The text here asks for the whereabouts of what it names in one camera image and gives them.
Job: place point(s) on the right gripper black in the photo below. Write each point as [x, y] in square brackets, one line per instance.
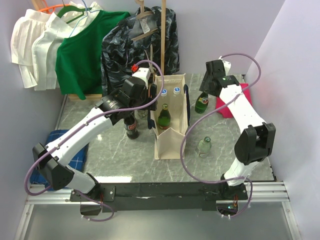
[204, 86]

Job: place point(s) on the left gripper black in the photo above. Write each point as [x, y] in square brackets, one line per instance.
[153, 94]

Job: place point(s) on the green Perrier bottle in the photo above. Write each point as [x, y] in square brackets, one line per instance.
[164, 118]
[201, 103]

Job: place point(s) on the cream canvas tote bag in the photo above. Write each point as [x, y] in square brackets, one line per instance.
[168, 142]

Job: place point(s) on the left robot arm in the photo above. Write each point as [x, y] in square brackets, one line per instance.
[104, 115]

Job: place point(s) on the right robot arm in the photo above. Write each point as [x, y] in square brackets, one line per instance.
[256, 136]

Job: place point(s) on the pink folded t-shirt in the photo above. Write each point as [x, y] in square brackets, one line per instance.
[225, 112]

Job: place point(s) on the Coca-Cola glass bottle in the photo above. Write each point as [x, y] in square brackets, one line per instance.
[130, 125]

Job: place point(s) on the wooden clothes rack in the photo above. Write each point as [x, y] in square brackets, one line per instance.
[163, 37]

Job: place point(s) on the dark patterned hanging shirt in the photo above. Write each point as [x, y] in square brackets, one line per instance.
[117, 55]

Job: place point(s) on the green hanging t-shirt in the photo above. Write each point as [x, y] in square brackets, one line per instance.
[78, 59]

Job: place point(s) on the clear Chang soda bottle right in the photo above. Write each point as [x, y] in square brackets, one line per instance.
[204, 147]

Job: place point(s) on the wooden hanger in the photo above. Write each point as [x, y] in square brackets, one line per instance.
[145, 23]

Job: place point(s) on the blue plaid cloth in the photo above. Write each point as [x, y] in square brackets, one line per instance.
[56, 176]

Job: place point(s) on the green hanger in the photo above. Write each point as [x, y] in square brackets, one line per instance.
[70, 13]

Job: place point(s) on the white hanging blouse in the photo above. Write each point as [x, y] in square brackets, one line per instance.
[35, 40]

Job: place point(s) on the orange hanger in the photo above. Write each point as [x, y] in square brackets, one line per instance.
[45, 8]

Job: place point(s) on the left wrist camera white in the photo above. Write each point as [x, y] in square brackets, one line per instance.
[143, 73]

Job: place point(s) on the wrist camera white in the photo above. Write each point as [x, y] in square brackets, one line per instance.
[226, 64]
[143, 73]

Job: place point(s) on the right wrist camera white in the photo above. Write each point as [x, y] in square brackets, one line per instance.
[226, 64]

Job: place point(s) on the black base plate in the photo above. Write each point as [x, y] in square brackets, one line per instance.
[168, 195]

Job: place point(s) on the aluminium rail frame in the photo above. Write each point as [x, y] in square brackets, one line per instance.
[270, 192]

